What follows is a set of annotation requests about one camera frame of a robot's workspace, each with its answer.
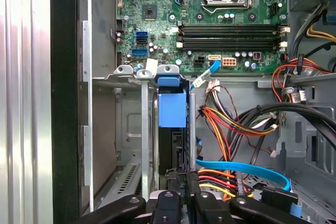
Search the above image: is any black RAM slot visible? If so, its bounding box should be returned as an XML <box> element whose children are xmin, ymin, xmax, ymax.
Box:
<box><xmin>176</xmin><ymin>37</ymin><xmax>291</xmax><ymax>45</ymax></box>
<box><xmin>176</xmin><ymin>23</ymin><xmax>291</xmax><ymax>31</ymax></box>
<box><xmin>176</xmin><ymin>44</ymin><xmax>291</xmax><ymax>52</ymax></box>
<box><xmin>176</xmin><ymin>30</ymin><xmax>291</xmax><ymax>38</ymax></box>

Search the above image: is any yellow black wire bundle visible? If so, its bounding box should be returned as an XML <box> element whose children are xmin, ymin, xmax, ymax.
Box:
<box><xmin>306</xmin><ymin>22</ymin><xmax>336</xmax><ymax>44</ymax></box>

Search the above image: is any hard disk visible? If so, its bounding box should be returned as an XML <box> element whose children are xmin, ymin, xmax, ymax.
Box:
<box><xmin>156</xmin><ymin>76</ymin><xmax>191</xmax><ymax>176</ymax></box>

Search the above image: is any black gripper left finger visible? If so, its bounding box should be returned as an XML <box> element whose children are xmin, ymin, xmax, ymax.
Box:
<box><xmin>68</xmin><ymin>168</ymin><xmax>182</xmax><ymax>224</ymax></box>

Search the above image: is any black open PC case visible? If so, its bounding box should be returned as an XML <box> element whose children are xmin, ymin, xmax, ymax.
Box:
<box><xmin>49</xmin><ymin>0</ymin><xmax>336</xmax><ymax>224</ymax></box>

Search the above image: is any silver optical drive cage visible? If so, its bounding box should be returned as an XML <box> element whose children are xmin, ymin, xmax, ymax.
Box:
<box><xmin>258</xmin><ymin>73</ymin><xmax>336</xmax><ymax>224</ymax></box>

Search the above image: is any grey disk bay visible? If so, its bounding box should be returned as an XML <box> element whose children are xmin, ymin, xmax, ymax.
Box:
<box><xmin>91</xmin><ymin>63</ymin><xmax>197</xmax><ymax>201</ymax></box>

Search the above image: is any thick black cable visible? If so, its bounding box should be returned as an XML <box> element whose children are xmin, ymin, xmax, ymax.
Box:
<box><xmin>230</xmin><ymin>102</ymin><xmax>336</xmax><ymax>146</ymax></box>

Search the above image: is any orange red yellow wire harness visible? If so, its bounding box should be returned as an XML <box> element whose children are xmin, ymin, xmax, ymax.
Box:
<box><xmin>198</xmin><ymin>55</ymin><xmax>336</xmax><ymax>177</ymax></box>

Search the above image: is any blue flat data wire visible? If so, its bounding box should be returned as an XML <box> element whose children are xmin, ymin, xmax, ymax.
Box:
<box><xmin>189</xmin><ymin>60</ymin><xmax>301</xmax><ymax>219</ymax></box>

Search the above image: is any orange red disk power wire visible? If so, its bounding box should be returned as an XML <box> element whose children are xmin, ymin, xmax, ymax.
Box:
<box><xmin>180</xmin><ymin>167</ymin><xmax>255</xmax><ymax>202</ymax></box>

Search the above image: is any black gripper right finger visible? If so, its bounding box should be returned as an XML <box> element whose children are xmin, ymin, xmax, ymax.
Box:
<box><xmin>187</xmin><ymin>171</ymin><xmax>313</xmax><ymax>224</ymax></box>

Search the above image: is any green motherboard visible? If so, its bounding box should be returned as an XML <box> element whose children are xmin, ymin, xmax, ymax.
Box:
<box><xmin>115</xmin><ymin>0</ymin><xmax>289</xmax><ymax>75</ymax></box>

